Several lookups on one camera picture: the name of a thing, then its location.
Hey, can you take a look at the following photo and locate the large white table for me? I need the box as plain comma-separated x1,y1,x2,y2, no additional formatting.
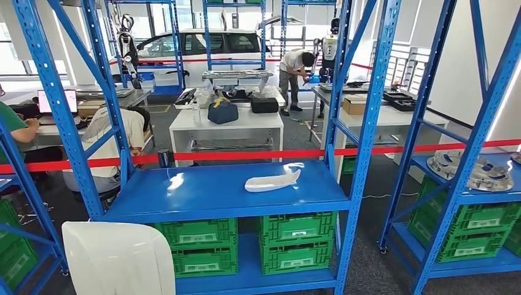
320,104,450,180

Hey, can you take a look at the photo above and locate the white curved trim part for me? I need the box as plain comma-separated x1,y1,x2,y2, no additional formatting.
244,162,305,194

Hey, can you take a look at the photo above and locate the red barrier tape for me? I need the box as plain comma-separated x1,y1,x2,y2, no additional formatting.
0,138,521,175
108,57,374,71

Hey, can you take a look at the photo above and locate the cardboard box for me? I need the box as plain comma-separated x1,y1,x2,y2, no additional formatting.
77,101,103,119
342,96,367,116

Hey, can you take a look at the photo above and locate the person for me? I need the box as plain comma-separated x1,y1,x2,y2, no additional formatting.
0,83,65,180
278,49,317,117
62,106,152,194

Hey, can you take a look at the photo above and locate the white car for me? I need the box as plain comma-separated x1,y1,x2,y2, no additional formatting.
109,28,286,89

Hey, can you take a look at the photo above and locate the open laptop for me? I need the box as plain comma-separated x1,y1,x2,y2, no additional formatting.
37,88,79,125

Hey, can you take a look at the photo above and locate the black white humanoid robot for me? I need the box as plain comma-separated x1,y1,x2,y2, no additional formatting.
117,14,143,90

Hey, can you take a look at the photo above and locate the black moulded tray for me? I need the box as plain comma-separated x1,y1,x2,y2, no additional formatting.
382,91,413,103
390,98,418,112

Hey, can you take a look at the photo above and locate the white desk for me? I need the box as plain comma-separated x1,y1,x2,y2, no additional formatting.
18,122,88,149

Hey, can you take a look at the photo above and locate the white floor cable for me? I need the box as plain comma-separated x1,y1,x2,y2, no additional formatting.
362,192,420,200

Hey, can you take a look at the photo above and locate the grey metal tray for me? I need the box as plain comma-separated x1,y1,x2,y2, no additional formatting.
318,82,371,93
77,88,136,100
201,69,275,81

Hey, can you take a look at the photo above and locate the black topped stanchion post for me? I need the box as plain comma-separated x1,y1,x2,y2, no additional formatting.
157,148,176,169

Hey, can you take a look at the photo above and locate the white metal railing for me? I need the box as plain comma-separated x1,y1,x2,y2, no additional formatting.
368,41,433,96

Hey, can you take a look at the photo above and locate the plastic wrapped part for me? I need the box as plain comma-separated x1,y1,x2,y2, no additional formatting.
211,83,261,102

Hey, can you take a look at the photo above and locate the black round stool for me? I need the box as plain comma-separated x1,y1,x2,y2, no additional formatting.
97,185,123,210

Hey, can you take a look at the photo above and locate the black hard case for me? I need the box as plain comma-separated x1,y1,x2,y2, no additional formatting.
250,97,280,114

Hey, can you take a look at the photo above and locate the steel table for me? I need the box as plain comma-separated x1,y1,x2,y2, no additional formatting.
75,88,156,149
308,86,433,143

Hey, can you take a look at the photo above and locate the black foam tray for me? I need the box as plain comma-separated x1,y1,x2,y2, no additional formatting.
174,87,197,106

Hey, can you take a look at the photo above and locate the silver humanoid robot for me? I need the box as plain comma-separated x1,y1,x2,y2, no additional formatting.
312,17,343,84

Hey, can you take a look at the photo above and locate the dark blue bag yellow handle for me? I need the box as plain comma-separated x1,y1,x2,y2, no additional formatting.
207,97,240,125

